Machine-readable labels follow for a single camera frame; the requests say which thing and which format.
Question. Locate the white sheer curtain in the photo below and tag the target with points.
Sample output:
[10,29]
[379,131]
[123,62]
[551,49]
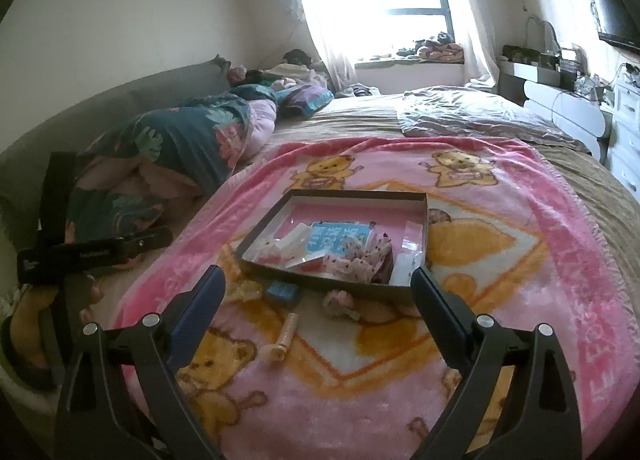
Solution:
[320,15]

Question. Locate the pink round hair clip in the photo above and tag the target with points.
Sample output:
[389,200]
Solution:
[342,304]

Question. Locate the dark cardboard box pink inside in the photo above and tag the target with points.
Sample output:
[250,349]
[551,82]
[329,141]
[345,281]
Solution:
[350,212]

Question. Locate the vanity mirror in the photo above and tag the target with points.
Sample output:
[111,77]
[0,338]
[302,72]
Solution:
[542,32]

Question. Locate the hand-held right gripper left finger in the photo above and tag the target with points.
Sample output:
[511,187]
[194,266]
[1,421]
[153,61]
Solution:
[197,310]

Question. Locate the dark green floral duvet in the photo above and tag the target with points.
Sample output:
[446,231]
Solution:
[200,140]

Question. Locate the person's left hand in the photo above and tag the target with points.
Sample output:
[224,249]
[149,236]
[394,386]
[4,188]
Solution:
[32,325]

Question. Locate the black flat television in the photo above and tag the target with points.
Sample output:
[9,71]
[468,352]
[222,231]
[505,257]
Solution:
[615,12]

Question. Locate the white rounded vanity desk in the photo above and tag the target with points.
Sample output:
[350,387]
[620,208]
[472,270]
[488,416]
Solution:
[560,115]

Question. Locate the spotted white hair claw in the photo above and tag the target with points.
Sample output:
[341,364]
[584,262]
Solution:
[357,257]

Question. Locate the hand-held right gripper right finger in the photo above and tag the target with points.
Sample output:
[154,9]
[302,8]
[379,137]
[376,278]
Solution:
[442,315]

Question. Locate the pile of clothes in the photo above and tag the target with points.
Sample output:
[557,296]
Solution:
[290,67]

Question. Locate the clear bag with hair clip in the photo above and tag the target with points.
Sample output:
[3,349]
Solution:
[248,291]

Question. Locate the dark organizer tray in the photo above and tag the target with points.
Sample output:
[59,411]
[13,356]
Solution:
[540,65]

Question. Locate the beige bed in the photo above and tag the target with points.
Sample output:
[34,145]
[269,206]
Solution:
[360,122]

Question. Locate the cream gold spiral hair clip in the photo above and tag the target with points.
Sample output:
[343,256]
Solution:
[282,340]

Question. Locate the purple pillow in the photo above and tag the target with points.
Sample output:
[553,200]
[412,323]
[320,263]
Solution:
[307,100]

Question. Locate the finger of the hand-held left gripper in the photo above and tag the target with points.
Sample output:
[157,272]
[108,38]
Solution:
[57,195]

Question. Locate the long clear plastic packet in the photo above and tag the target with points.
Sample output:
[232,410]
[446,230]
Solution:
[297,245]

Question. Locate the person's left forearm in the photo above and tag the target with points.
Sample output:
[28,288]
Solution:
[17,370]

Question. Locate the pink bear printed blanket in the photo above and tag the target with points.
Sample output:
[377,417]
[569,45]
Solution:
[500,260]

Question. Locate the grey headboard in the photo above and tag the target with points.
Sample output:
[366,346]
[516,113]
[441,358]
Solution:
[125,100]

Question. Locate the blue printed card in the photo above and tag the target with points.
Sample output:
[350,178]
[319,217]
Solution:
[340,237]

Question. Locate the small blue box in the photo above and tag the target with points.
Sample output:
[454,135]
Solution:
[282,292]

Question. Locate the white drawer dresser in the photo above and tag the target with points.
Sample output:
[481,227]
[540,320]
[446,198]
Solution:
[625,140]

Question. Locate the clothes on window sill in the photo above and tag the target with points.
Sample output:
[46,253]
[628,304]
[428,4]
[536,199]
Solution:
[435,47]

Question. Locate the crumpled lavender sheet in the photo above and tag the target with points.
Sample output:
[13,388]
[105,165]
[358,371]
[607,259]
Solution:
[475,115]

